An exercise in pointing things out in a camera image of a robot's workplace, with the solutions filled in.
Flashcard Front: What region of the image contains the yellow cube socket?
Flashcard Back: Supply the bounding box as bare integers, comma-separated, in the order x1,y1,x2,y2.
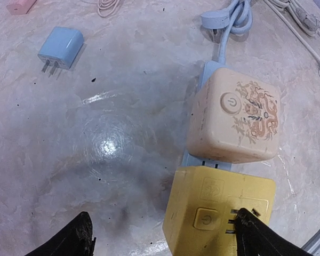
163,166,276,255

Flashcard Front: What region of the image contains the small blue plug adapter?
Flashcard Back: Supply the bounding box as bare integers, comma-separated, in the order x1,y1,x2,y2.
37,27,84,75

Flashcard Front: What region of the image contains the white power strip cable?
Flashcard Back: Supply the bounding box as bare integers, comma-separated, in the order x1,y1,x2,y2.
262,0,320,67

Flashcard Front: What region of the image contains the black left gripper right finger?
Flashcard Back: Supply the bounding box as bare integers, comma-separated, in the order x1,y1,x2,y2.
234,208,310,256

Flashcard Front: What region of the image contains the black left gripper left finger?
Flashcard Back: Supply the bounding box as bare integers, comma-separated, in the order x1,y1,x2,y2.
26,211,96,256

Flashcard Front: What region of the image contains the blue power strip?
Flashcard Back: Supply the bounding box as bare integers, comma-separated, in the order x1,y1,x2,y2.
181,60,234,172

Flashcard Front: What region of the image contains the pinkish white charging cable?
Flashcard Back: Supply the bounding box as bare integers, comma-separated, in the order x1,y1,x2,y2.
97,0,121,19

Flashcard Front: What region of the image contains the pink plug adapter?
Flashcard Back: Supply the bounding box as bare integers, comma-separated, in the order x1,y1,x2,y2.
6,0,36,15

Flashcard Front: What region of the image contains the beige cube socket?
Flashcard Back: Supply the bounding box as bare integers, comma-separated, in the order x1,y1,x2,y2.
187,68,280,164

